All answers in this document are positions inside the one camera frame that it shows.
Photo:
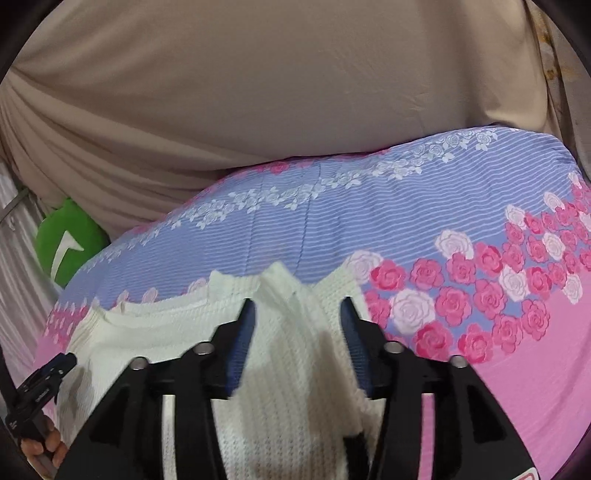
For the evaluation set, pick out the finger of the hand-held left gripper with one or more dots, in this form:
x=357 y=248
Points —
x=51 y=371

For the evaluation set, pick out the pink floral bed sheet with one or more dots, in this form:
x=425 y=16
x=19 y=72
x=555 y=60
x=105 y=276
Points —
x=415 y=207

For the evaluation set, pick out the beige draped cloth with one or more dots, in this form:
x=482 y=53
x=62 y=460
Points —
x=277 y=92

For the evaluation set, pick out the person's left hand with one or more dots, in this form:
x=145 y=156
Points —
x=44 y=445

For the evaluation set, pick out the white red navy knit sweater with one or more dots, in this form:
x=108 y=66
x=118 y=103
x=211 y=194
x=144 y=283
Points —
x=295 y=369

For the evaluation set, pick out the green plush pillow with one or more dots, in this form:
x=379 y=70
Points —
x=69 y=244

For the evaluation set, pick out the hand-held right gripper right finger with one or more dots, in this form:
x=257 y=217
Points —
x=353 y=350

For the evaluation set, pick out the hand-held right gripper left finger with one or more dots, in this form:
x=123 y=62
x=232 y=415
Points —
x=242 y=350

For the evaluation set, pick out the silver curtain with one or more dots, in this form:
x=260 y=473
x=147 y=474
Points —
x=23 y=286

